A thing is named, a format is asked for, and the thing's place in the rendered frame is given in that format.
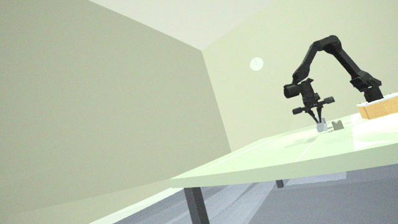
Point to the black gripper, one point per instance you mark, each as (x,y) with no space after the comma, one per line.
(319,106)

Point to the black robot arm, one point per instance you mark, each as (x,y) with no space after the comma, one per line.
(332,45)

